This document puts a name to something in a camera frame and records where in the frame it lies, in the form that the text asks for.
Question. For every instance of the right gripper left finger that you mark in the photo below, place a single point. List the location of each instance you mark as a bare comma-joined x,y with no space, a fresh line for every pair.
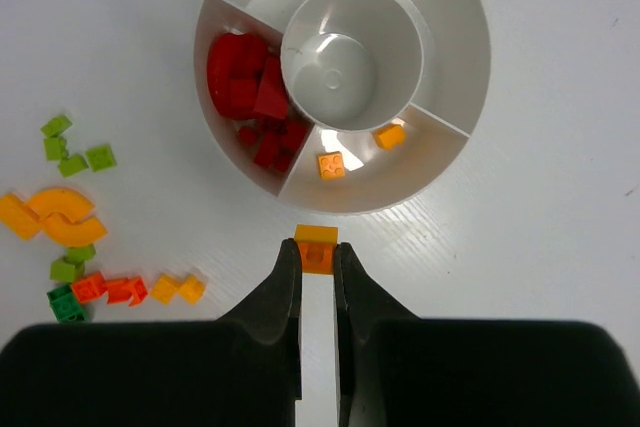
243,369

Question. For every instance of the red half-round lego piece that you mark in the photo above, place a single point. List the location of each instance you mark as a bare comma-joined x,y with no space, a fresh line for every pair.
234,66

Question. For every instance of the yellow curved lego piece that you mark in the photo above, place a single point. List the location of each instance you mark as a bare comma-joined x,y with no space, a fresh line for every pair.
67,202

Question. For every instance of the yellow brick in container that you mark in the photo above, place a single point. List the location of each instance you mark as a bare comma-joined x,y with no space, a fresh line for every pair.
390,136

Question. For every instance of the yellow plate in container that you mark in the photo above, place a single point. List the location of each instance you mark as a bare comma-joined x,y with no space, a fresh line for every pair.
331,165

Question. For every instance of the yellow long lego brick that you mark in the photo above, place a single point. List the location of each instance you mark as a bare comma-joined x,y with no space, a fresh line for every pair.
16,215

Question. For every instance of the white divided round container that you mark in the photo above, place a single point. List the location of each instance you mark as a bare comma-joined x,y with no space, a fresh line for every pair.
336,71

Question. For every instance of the lime flat lego plate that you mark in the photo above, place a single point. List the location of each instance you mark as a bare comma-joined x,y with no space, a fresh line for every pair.
101,157

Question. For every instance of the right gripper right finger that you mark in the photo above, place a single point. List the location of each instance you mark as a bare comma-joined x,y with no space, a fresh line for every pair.
398,369

